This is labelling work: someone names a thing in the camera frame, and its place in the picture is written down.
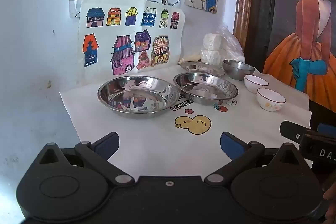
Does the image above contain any person's right hand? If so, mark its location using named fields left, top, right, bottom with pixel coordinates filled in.
left=323, top=181, right=336, bottom=217

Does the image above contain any cream rolled tube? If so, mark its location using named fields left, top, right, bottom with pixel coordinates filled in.
left=178, top=53, right=202, bottom=65

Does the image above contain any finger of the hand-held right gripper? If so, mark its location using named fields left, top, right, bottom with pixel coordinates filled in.
left=317, top=123, right=336, bottom=136
left=280, top=120, right=313, bottom=146

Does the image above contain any small shallow steel plate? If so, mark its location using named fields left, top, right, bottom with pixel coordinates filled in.
left=180, top=61, right=226, bottom=77

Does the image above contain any coloured houses drawing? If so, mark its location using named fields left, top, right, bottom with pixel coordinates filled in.
left=78, top=0, right=186, bottom=88

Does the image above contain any plain white ceramic bowl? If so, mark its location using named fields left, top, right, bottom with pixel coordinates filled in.
left=244, top=75, right=270, bottom=94

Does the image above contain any steel bowl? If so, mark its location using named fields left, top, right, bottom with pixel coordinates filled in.
left=223, top=59, right=255, bottom=81

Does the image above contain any plastic bag of white rolls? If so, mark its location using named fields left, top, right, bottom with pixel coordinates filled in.
left=200, top=25, right=246, bottom=67

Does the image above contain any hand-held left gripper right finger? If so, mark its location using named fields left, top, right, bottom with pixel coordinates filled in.
left=205, top=132, right=302, bottom=185

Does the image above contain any medium steel plate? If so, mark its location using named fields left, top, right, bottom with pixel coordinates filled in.
left=173, top=72, right=239, bottom=106

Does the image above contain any large steel plate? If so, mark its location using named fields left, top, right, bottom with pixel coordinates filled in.
left=98, top=76, right=180, bottom=119

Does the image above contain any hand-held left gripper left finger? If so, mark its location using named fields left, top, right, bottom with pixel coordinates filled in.
left=39, top=132, right=135, bottom=185

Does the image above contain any wall poster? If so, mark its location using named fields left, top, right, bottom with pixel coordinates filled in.
left=262, top=0, right=336, bottom=109

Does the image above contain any printed white tablecloth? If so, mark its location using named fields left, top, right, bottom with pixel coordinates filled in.
left=60, top=63, right=313, bottom=180

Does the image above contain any floral white ceramic bowl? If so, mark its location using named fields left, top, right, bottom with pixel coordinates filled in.
left=256, top=88, right=286, bottom=112

